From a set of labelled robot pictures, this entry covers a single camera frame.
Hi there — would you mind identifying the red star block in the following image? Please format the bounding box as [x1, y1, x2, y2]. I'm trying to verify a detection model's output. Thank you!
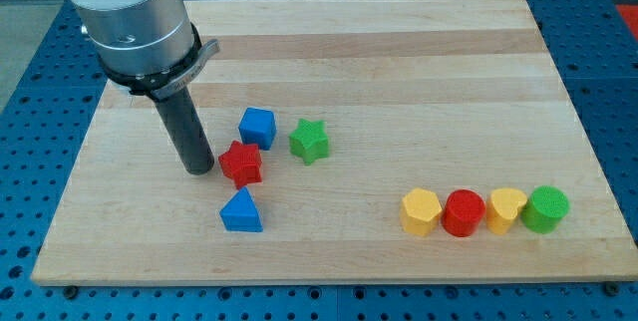
[218, 141, 262, 189]

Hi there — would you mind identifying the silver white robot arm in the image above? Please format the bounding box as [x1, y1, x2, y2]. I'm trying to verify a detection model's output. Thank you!
[71, 0, 219, 101]

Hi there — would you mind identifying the green star block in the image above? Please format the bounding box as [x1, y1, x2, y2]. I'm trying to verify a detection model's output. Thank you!
[289, 119, 330, 165]

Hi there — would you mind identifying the blue cube block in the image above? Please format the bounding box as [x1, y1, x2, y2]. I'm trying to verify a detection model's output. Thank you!
[238, 108, 277, 151]

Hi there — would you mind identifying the wooden board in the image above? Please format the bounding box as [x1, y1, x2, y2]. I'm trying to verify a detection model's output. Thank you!
[31, 0, 637, 287]

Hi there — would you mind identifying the blue triangle block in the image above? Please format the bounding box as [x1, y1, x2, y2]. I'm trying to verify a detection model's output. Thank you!
[219, 186, 263, 232]

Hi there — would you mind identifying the yellow hexagon block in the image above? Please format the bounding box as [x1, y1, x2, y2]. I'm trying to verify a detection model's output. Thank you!
[400, 187, 443, 236]

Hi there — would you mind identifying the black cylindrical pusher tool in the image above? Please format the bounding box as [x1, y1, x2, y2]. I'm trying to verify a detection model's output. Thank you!
[155, 89, 214, 175]

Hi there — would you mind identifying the red cylinder block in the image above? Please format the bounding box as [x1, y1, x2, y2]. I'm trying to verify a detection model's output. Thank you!
[442, 189, 486, 237]

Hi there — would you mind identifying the yellow heart block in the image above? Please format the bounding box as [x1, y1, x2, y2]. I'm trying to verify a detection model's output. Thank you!
[486, 187, 527, 235]

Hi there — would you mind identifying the green cylinder block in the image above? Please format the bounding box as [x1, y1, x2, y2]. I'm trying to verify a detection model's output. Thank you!
[520, 185, 570, 234]

